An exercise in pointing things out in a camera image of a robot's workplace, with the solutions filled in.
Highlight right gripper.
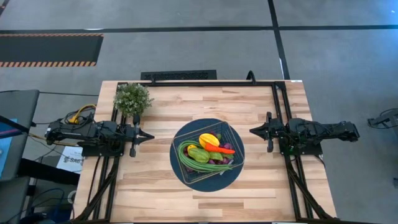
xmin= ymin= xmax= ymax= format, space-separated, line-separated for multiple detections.
xmin=249 ymin=111 xmax=282 ymax=153

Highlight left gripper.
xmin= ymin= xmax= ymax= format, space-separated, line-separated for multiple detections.
xmin=126 ymin=114 xmax=155 ymax=158

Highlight gold wire basket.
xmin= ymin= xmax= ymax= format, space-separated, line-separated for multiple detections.
xmin=171 ymin=121 xmax=245 ymax=185

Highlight orange carrot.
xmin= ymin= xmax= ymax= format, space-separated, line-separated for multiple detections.
xmin=204 ymin=142 xmax=236 ymax=156

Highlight green bean bundle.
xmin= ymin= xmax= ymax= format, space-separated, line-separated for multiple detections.
xmin=177 ymin=140 xmax=234 ymax=174

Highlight yellow mango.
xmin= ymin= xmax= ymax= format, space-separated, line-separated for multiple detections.
xmin=198 ymin=133 xmax=221 ymax=149

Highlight green chayote squash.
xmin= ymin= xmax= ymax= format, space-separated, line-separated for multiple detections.
xmin=187 ymin=147 xmax=211 ymax=164

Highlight potted green plant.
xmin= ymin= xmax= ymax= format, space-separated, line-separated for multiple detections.
xmin=113 ymin=82 xmax=155 ymax=119

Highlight black perforated floor mat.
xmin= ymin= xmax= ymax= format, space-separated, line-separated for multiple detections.
xmin=140 ymin=69 xmax=218 ymax=82

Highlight round blue woven placemat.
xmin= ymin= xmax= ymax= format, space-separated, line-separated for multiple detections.
xmin=169 ymin=118 xmax=246 ymax=193

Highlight white printed paper sheet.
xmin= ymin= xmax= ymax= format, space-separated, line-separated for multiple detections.
xmin=55 ymin=146 xmax=85 ymax=175

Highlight black orange striped floor mat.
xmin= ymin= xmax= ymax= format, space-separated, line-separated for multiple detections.
xmin=0 ymin=32 xmax=104 ymax=68

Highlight yellow cable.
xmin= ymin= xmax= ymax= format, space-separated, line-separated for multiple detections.
xmin=68 ymin=103 xmax=98 ymax=124

